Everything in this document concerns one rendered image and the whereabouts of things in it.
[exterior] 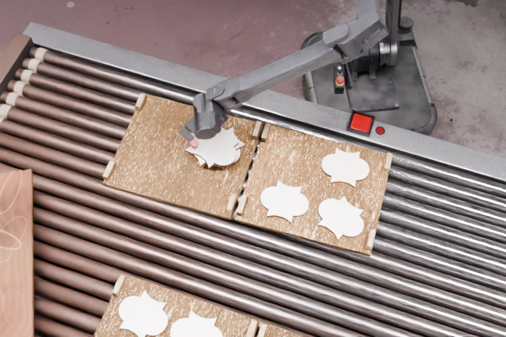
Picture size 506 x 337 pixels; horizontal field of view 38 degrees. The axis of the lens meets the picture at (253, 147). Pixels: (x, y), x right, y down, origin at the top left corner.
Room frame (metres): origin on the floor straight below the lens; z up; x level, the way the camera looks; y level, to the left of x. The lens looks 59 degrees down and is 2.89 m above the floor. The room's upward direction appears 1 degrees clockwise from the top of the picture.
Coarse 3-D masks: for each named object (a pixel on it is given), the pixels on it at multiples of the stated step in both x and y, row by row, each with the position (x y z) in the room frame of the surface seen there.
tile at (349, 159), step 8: (336, 152) 1.16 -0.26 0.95; (344, 152) 1.16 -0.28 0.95; (328, 160) 1.13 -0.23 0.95; (336, 160) 1.13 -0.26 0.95; (344, 160) 1.13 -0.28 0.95; (352, 160) 1.13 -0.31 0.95; (360, 160) 1.13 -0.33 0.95; (328, 168) 1.10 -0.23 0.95; (336, 168) 1.10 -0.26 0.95; (344, 168) 1.10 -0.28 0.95; (352, 168) 1.10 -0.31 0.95; (360, 168) 1.10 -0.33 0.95; (368, 168) 1.10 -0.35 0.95; (336, 176) 1.07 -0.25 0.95; (344, 176) 1.07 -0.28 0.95; (352, 176) 1.07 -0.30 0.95; (360, 176) 1.07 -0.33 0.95; (352, 184) 1.05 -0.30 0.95
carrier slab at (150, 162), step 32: (128, 128) 1.25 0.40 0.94; (160, 128) 1.25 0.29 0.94; (224, 128) 1.25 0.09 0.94; (128, 160) 1.13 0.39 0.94; (160, 160) 1.13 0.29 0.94; (192, 160) 1.13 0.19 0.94; (128, 192) 1.02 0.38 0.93; (160, 192) 1.02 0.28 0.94; (192, 192) 1.02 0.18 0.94; (224, 192) 1.02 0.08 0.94
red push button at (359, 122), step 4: (356, 116) 1.31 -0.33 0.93; (360, 116) 1.31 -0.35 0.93; (364, 116) 1.31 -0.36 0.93; (352, 120) 1.29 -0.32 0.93; (356, 120) 1.29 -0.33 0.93; (360, 120) 1.29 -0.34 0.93; (364, 120) 1.29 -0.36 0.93; (368, 120) 1.29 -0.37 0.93; (352, 124) 1.27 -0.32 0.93; (356, 124) 1.27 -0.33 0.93; (360, 124) 1.27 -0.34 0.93; (364, 124) 1.27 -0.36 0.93; (368, 124) 1.27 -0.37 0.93; (352, 128) 1.26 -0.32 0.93; (356, 128) 1.26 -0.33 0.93; (360, 128) 1.26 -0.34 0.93; (364, 128) 1.26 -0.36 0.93; (368, 128) 1.26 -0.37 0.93
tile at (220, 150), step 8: (216, 136) 1.18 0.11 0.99; (224, 136) 1.18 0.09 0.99; (200, 144) 1.15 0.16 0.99; (208, 144) 1.15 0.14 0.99; (216, 144) 1.15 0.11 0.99; (224, 144) 1.15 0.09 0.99; (232, 144) 1.15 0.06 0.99; (200, 152) 1.13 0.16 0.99; (208, 152) 1.13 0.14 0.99; (216, 152) 1.13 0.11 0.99; (224, 152) 1.13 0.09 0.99; (232, 152) 1.13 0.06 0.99; (208, 160) 1.10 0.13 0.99; (216, 160) 1.10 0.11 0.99; (224, 160) 1.10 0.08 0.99; (232, 160) 1.10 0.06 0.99
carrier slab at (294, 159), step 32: (256, 160) 1.13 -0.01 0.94; (288, 160) 1.13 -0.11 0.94; (320, 160) 1.13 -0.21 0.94; (384, 160) 1.14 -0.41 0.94; (256, 192) 1.02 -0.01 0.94; (320, 192) 1.02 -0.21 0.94; (352, 192) 1.03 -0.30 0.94; (384, 192) 1.03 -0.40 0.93; (256, 224) 0.91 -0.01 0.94; (288, 224) 0.92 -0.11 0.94
